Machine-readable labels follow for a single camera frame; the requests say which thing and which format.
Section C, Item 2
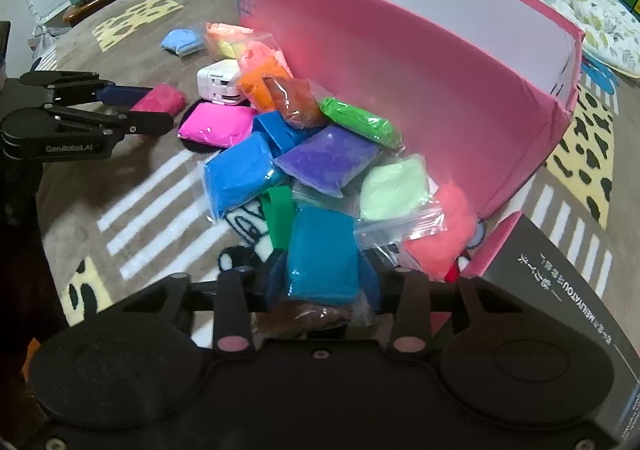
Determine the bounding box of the black pink box lid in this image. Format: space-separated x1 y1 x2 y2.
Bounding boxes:
460 211 639 441

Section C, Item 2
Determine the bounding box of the pink cardboard box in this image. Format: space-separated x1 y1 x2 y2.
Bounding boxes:
238 0 582 218

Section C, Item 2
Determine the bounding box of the medium blue clay bag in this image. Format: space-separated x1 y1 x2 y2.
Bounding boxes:
203 132 288 220

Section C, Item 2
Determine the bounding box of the dark pink clay bag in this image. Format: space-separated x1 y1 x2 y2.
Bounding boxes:
131 84 188 117

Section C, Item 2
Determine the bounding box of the brown red clay bag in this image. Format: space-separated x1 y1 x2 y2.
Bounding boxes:
262 76 328 129

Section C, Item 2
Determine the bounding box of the magenta clay bag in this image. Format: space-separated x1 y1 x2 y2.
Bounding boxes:
177 102 257 149

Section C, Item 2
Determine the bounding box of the royal blue clay bag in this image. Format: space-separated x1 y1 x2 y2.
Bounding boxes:
252 110 321 157

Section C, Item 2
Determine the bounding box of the dark green clay bag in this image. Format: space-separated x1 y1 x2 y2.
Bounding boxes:
259 185 295 251

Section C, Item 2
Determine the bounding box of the cyan blue clay bag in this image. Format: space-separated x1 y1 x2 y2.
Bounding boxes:
286 204 360 307

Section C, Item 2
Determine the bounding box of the mint green clay bag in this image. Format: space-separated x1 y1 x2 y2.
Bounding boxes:
359 154 431 221

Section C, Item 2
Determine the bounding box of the white leaf print blanket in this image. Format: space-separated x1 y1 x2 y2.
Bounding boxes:
540 0 639 78

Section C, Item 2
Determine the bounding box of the coral pink clay bag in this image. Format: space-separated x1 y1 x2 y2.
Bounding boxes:
401 182 477 281

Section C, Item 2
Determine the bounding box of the yellow clay bag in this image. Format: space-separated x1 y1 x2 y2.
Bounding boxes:
216 40 236 60

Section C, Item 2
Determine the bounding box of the peach orange clay bag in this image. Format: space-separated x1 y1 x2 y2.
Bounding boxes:
204 23 254 51

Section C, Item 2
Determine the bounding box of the bright green clay bag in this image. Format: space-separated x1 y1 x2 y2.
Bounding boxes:
319 98 402 150

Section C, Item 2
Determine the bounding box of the Mickey Mouse brown blanket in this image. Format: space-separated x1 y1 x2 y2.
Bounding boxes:
38 0 639 340

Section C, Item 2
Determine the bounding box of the purple clay bag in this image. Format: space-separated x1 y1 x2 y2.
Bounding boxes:
274 125 381 199

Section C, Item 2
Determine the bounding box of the white power adapter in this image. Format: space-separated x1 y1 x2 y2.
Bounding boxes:
196 58 245 105

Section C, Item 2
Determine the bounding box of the light blue clay bag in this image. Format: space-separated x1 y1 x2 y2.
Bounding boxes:
160 28 205 58

